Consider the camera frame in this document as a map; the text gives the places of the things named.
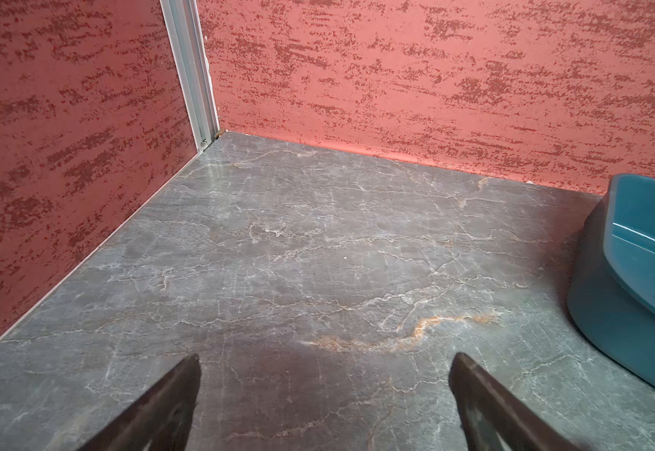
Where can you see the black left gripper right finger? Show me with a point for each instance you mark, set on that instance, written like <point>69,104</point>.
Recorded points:
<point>492,418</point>

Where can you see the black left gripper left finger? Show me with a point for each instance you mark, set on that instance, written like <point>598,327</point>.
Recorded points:
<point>161,418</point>

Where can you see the teal plastic bin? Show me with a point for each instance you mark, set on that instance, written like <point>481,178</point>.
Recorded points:
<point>611,296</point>

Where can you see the aluminium corner post left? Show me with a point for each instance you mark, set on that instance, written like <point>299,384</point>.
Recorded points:
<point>187,44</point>

